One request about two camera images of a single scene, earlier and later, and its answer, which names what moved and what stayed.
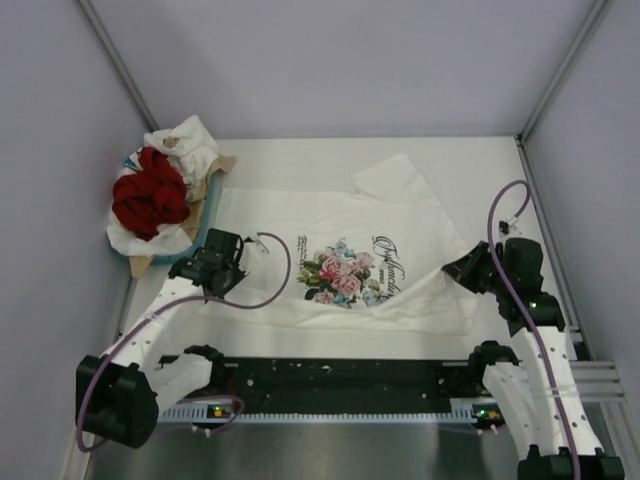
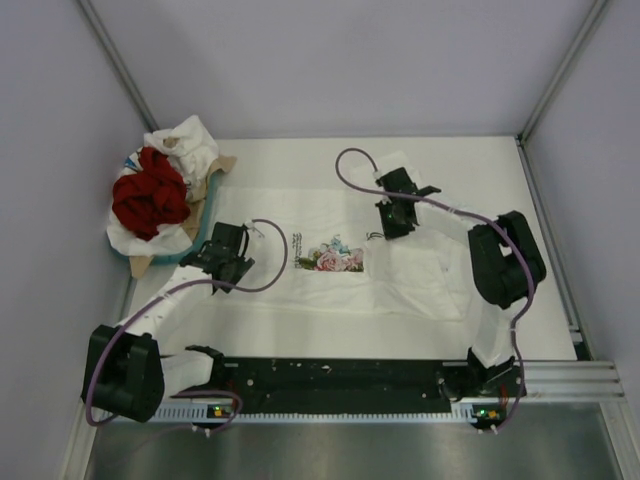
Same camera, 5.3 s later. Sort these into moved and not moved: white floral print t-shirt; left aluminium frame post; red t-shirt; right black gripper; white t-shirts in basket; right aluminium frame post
Moved: right black gripper; white floral print t-shirt
Not moved: left aluminium frame post; red t-shirt; white t-shirts in basket; right aluminium frame post
